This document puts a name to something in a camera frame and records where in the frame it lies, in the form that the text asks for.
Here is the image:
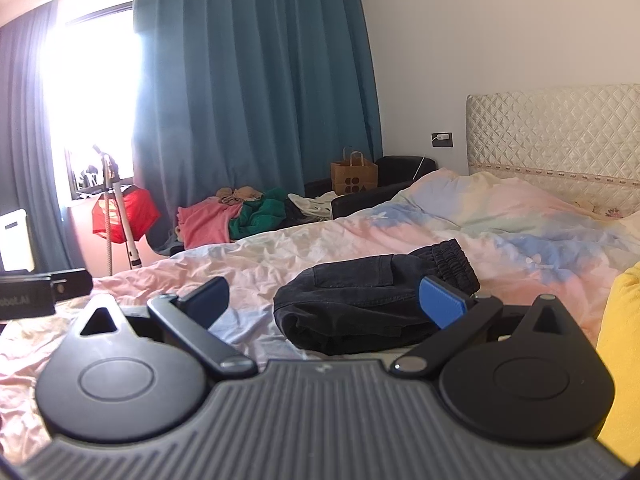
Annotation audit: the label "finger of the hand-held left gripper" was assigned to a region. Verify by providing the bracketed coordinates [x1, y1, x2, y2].
[50, 268, 94, 303]

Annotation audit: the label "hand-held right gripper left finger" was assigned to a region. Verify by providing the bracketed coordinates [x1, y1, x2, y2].
[65, 276, 259, 380]

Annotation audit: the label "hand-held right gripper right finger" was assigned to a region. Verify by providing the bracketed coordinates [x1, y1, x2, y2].
[389, 276, 578, 380]

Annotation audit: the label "black pants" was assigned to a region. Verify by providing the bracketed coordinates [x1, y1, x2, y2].
[272, 238, 481, 356]

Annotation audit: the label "white and black chair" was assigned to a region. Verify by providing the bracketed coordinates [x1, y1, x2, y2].
[0, 209, 36, 273]

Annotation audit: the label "pink clothing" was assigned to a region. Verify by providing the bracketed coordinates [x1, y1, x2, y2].
[175, 197, 246, 251]

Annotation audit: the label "red cloth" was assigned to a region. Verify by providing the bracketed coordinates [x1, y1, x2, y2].
[91, 187, 161, 246]

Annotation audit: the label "green clothing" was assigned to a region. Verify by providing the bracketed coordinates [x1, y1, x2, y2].
[229, 189, 288, 241]

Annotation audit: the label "tan clothing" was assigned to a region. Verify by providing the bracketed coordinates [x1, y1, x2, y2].
[215, 186, 263, 207]

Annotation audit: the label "pastel bed quilt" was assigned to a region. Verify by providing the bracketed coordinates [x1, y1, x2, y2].
[0, 170, 640, 466]

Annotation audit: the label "black armchair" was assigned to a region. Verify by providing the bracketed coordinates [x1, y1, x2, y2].
[304, 155, 438, 220]

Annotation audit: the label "white clothing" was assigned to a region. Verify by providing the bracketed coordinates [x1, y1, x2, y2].
[287, 192, 333, 221]

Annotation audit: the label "brown paper bag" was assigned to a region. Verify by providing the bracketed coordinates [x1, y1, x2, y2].
[330, 146, 379, 196]

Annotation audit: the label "narrow blue curtain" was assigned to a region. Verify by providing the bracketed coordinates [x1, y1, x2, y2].
[0, 0, 88, 276]

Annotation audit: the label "yellow cloth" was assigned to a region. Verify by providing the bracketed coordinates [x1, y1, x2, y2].
[595, 265, 640, 453]

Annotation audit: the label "quilted cream headboard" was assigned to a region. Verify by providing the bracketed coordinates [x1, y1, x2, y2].
[465, 81, 640, 218]

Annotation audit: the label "window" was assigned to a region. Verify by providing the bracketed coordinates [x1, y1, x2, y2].
[37, 0, 141, 201]

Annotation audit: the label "wide blue curtain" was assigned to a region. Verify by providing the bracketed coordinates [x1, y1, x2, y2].
[131, 0, 383, 256]

